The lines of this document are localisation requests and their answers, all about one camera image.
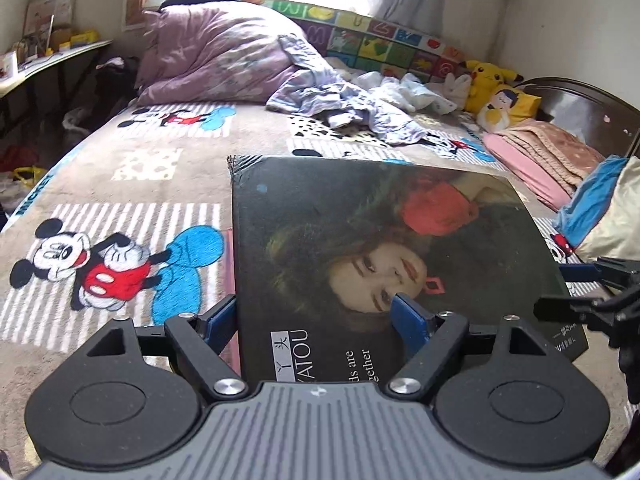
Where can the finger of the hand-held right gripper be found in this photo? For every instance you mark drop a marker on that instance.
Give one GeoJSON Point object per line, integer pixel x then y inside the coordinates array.
{"type": "Point", "coordinates": [580, 272]}
{"type": "Point", "coordinates": [560, 310]}

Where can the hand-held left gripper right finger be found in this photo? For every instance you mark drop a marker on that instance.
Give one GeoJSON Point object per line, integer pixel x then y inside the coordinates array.
{"type": "Point", "coordinates": [411, 321]}

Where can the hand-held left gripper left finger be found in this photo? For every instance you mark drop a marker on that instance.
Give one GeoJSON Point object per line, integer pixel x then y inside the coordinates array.
{"type": "Point", "coordinates": [220, 317]}

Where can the portrait printed box lid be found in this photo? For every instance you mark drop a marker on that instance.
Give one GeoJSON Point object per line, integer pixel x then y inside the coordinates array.
{"type": "Point", "coordinates": [325, 235]}

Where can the cream pillow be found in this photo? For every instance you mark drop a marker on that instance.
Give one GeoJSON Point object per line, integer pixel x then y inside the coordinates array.
{"type": "Point", "coordinates": [622, 220]}

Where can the blue pillow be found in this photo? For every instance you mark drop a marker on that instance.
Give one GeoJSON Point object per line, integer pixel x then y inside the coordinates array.
{"type": "Point", "coordinates": [592, 205]}

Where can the folded pink sheet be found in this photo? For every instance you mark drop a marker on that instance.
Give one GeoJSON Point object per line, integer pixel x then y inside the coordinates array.
{"type": "Point", "coordinates": [525, 170]}

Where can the folded brown pink blanket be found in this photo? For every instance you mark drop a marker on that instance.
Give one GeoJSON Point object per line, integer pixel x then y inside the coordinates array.
{"type": "Point", "coordinates": [555, 152]}

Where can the dark wooden headboard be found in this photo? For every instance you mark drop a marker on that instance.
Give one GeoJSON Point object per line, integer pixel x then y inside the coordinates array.
{"type": "Point", "coordinates": [585, 110]}

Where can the cartoon mouse printed blanket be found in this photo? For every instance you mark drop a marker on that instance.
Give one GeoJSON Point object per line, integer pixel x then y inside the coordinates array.
{"type": "Point", "coordinates": [125, 185]}

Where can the yellow character cushion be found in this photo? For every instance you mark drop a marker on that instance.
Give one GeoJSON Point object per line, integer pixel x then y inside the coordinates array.
{"type": "Point", "coordinates": [505, 107]}

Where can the yellow plush toy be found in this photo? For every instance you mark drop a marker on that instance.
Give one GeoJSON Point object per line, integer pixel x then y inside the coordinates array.
{"type": "Point", "coordinates": [487, 77]}

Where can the crumpled patterned cloth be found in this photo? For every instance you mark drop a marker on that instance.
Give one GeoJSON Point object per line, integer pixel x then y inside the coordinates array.
{"type": "Point", "coordinates": [360, 110]}

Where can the white rabbit plush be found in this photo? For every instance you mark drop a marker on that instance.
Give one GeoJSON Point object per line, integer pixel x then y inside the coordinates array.
{"type": "Point", "coordinates": [457, 89]}

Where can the crumpled white clothes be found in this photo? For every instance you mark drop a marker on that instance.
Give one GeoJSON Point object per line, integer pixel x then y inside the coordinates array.
{"type": "Point", "coordinates": [415, 92]}

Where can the dark clothes pile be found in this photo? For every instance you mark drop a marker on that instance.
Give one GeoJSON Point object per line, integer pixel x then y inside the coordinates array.
{"type": "Point", "coordinates": [105, 90]}

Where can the purple quilt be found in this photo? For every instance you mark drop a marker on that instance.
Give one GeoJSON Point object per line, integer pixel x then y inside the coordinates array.
{"type": "Point", "coordinates": [220, 55]}

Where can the colourful foam alphabet mat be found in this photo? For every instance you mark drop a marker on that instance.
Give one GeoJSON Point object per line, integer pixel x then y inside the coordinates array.
{"type": "Point", "coordinates": [380, 42]}

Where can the white side table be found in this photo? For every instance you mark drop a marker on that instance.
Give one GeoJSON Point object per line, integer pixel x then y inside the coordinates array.
{"type": "Point", "coordinates": [50, 62]}

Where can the yellow boxes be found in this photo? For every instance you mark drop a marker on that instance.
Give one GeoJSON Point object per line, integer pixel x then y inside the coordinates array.
{"type": "Point", "coordinates": [80, 39]}

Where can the framed picture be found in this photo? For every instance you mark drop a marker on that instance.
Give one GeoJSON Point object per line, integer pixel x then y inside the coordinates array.
{"type": "Point", "coordinates": [47, 10]}

